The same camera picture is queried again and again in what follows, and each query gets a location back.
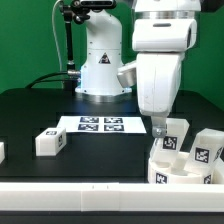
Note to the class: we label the white L-shaped obstacle wall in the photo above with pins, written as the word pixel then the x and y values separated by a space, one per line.
pixel 111 197

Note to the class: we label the white round stool seat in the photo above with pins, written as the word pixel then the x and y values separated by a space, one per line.
pixel 166 173

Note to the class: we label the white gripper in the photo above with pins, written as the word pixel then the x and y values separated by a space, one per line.
pixel 158 81

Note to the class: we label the white block at left edge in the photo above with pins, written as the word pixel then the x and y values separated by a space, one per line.
pixel 2 152

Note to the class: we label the white marker sheet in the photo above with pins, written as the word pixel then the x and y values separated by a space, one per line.
pixel 100 124

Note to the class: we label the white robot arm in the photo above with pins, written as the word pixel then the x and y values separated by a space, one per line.
pixel 163 31

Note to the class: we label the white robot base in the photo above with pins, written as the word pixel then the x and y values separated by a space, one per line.
pixel 99 82

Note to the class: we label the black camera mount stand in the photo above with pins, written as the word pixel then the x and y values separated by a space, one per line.
pixel 75 15

